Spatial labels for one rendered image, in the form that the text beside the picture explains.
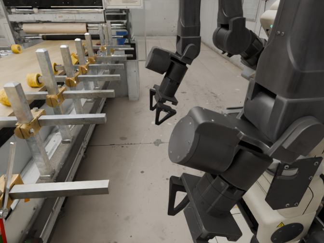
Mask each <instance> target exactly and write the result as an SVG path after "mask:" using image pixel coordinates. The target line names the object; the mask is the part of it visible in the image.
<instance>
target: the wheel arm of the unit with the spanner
mask: <svg viewBox="0 0 324 243"><path fill-rule="evenodd" d="M109 191H110V182H109V180H96V181H78V182H59V183H41V184H23V185H14V186H13V187H12V189H11V190H10V191H9V195H10V197H11V198H12V200H17V199H34V198H50V197H67V196H84V195H101V194H109Z"/></svg>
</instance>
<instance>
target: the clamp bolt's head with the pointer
mask: <svg viewBox="0 0 324 243"><path fill-rule="evenodd" d="M7 213H8V211H7V209H6V210H4V211H3V213H2V215H3V216H6V215H7ZM0 230H1V235H2V240H3V243H7V239H6V234H5V229H4V223H3V219H2V218H0Z"/></svg>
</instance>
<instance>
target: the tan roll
mask: <svg viewBox="0 0 324 243"><path fill-rule="evenodd" d="M16 29H17V30H23V31H24V32H25V33H26V34H68V33H88V32H89V30H99V29H98V27H87V23H47V24H23V27H17V28H16Z"/></svg>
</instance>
